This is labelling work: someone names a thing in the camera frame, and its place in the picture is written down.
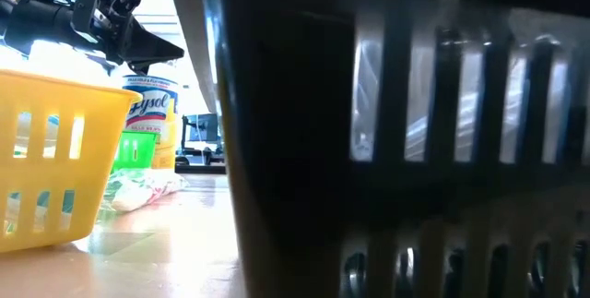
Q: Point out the teal toothbrush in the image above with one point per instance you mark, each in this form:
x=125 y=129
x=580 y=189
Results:
x=68 y=201

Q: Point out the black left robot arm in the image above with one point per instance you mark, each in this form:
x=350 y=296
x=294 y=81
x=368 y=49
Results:
x=37 y=21

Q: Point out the Lysol wipes canister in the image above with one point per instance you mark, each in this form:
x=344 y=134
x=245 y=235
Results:
x=152 y=104

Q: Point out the green plastic basket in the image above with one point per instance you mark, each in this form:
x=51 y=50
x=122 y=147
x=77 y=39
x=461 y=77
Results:
x=133 y=150

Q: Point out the black computer monitor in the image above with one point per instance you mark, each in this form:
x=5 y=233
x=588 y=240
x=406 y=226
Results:
x=203 y=127

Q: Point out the clear wrapped patterned white packet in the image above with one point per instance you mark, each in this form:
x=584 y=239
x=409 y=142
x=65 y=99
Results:
x=138 y=192

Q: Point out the yellow plastic slotted basket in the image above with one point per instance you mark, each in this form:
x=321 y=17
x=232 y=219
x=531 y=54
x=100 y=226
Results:
x=46 y=173

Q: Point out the black plastic slotted basket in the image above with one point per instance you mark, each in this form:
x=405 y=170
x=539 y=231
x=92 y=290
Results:
x=295 y=127

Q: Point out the black table edge rail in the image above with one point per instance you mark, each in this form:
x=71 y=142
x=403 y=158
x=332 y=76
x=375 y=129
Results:
x=198 y=168

